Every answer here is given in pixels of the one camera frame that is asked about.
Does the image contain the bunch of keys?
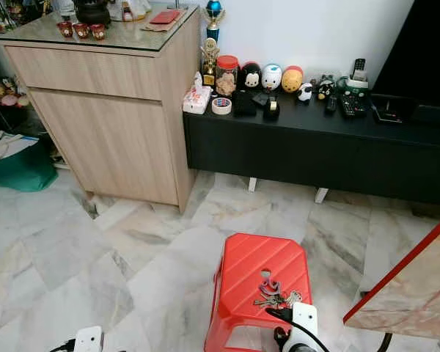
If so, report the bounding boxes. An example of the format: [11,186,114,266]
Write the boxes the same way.
[253,277,303,310]

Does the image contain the red plastic stool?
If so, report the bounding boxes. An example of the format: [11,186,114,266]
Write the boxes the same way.
[204,233,314,352]

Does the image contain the marble table with red edge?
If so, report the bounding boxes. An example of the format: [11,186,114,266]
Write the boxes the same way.
[343,209,440,342]

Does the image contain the black low console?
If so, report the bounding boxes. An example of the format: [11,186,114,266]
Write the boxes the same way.
[183,98,440,208]

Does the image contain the black tape dispenser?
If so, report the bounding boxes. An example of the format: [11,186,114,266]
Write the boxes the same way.
[263,95,281,122]

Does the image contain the wide black remote control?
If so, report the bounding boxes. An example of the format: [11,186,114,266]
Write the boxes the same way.
[339,94,367,120]

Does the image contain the white tape roll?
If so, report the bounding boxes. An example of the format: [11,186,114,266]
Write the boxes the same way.
[211,98,232,116]

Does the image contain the green bag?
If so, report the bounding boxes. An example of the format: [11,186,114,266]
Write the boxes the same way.
[0,132,58,193]

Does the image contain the small white black plush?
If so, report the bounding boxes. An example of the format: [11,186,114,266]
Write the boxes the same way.
[298,82,314,102]

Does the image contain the black square tray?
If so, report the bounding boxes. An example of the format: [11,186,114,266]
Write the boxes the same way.
[370,94,415,124]

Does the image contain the black bear figure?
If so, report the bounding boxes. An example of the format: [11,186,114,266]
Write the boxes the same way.
[316,75,335,101]

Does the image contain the white pink tissue box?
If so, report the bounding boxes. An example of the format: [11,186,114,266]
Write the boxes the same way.
[183,72,212,115]

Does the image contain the white papers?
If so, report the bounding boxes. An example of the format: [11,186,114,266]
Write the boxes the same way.
[0,132,41,161]

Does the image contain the yellow round plush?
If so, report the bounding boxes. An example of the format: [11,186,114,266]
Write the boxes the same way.
[281,66,304,94]

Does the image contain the white round plush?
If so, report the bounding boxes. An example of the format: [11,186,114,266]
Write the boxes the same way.
[261,64,283,92]

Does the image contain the black mouse plush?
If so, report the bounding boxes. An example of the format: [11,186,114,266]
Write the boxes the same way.
[239,62,262,92]

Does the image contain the clear jar with red lid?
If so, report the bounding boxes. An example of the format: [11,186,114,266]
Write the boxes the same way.
[215,55,240,98]

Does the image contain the light wooden cabinet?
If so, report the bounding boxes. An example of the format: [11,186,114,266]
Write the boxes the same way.
[0,6,202,213]

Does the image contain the gold trophy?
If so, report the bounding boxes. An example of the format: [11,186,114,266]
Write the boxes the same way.
[200,38,221,87]

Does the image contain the black television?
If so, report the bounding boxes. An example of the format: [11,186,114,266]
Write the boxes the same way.
[373,0,440,111]

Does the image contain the blue ball trophy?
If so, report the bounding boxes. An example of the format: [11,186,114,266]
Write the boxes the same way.
[204,0,227,43]

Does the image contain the small wooden tray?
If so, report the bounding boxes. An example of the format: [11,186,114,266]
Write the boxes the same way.
[141,21,173,32]

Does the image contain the red packet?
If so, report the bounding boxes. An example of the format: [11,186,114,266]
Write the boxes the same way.
[150,10,183,25]

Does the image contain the black incense pot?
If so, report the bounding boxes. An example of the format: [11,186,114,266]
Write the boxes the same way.
[73,0,112,26]

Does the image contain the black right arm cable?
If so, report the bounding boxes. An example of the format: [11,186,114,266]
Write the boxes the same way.
[265,308,331,352]

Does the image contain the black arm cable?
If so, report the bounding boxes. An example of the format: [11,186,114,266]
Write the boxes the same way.
[265,308,331,352]
[50,339,78,352]

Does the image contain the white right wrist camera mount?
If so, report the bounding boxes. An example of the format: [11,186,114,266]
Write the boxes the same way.
[290,302,319,350]

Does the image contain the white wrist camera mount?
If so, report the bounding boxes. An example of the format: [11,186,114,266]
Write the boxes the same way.
[75,326,103,352]
[290,302,319,350]

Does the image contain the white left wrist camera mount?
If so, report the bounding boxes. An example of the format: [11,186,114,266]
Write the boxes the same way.
[75,326,103,352]

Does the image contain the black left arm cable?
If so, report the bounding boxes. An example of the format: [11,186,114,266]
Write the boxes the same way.
[50,339,78,352]

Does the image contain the cordless phone on base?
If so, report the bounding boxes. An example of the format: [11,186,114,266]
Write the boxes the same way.
[347,59,370,90]

